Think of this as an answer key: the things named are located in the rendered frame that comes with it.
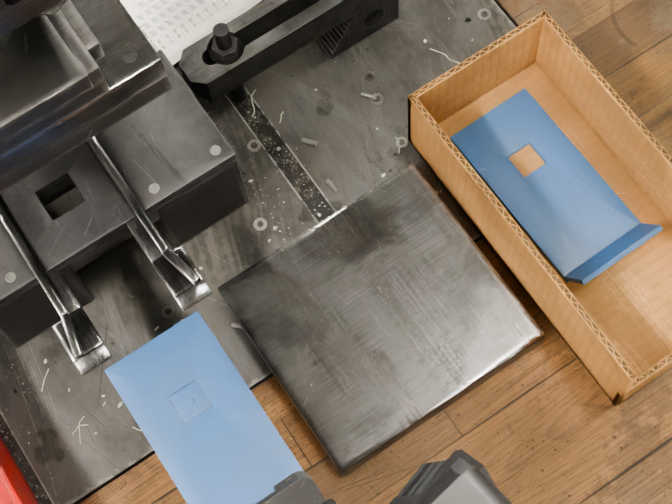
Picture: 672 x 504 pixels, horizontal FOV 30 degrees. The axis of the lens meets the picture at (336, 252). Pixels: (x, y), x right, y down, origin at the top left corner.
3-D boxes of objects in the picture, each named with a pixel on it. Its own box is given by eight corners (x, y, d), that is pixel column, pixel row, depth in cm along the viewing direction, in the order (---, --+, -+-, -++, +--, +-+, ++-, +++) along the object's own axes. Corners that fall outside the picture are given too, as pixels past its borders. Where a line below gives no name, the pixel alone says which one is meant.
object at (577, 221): (579, 297, 89) (584, 283, 86) (449, 139, 94) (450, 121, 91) (656, 243, 90) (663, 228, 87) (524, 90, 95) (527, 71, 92)
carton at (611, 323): (613, 410, 87) (632, 381, 80) (407, 144, 95) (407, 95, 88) (757, 310, 89) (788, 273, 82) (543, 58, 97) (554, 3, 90)
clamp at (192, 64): (212, 136, 96) (191, 72, 86) (189, 103, 97) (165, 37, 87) (374, 36, 98) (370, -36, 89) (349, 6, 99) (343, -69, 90)
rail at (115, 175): (168, 265, 85) (161, 252, 83) (73, 121, 89) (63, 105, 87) (175, 260, 85) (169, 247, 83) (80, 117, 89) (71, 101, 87)
